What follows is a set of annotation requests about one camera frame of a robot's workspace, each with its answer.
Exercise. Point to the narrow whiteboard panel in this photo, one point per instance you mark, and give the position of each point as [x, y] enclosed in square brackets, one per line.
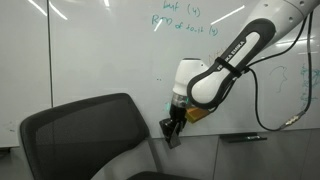
[23, 66]

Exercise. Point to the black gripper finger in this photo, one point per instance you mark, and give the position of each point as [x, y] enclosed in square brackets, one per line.
[170, 126]
[182, 128]

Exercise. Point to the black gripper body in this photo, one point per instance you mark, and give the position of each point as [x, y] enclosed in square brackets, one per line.
[178, 113]

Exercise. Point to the black mesh office chair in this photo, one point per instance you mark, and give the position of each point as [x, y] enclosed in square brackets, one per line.
[83, 140]

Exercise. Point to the yellow taped wrist camera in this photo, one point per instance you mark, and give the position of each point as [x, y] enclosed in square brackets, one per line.
[196, 115]

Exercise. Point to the large whiteboard with writings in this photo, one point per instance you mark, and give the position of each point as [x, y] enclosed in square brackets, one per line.
[116, 60]

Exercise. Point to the black whiteboard duster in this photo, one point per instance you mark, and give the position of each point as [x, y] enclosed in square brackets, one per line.
[171, 138]

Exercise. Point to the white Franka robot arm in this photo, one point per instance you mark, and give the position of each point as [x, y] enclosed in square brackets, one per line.
[233, 60]

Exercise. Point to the black marker tray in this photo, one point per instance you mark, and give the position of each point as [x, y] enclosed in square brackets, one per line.
[240, 137]

